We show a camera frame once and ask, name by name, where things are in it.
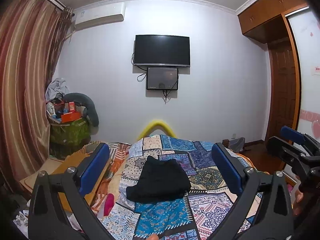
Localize black pants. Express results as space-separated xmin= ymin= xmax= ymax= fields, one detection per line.
xmin=126 ymin=156 xmax=191 ymax=204

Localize right hand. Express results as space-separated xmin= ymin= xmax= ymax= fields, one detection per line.
xmin=293 ymin=189 xmax=304 ymax=216

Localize wooden lap desk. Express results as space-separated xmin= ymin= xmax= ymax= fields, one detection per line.
xmin=20 ymin=145 xmax=109 ymax=213

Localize pink object on bed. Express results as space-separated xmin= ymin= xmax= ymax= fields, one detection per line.
xmin=104 ymin=193 xmax=114 ymax=216

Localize grey bag on floor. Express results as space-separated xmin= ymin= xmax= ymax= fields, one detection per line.
xmin=228 ymin=137 xmax=245 ymax=153

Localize green fabric storage box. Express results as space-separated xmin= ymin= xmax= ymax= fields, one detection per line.
xmin=49 ymin=118 xmax=91 ymax=156

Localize orange box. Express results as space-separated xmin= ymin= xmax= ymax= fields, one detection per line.
xmin=61 ymin=112 xmax=81 ymax=123

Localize patchwork blue bed quilt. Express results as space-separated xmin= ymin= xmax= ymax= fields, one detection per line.
xmin=91 ymin=135 xmax=236 ymax=239

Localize grey neck pillow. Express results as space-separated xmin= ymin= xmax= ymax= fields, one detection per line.
xmin=63 ymin=93 xmax=99 ymax=127

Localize wooden overhead cabinet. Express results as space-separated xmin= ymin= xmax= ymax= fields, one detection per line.
xmin=238 ymin=0 xmax=308 ymax=44

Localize grey cloth on pile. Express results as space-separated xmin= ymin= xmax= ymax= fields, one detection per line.
xmin=45 ymin=77 xmax=69 ymax=101

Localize striped pink curtain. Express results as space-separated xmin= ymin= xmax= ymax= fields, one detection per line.
xmin=1 ymin=0 xmax=73 ymax=192

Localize white air conditioner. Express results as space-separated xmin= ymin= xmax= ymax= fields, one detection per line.
xmin=73 ymin=2 xmax=126 ymax=31

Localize yellow foam bed rail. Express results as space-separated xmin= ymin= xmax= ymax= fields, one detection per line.
xmin=136 ymin=120 xmax=177 ymax=141

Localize small wall monitor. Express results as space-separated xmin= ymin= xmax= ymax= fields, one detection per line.
xmin=146 ymin=67 xmax=178 ymax=90

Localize wall mounted black television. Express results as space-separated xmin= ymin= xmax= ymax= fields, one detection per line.
xmin=133 ymin=35 xmax=190 ymax=67

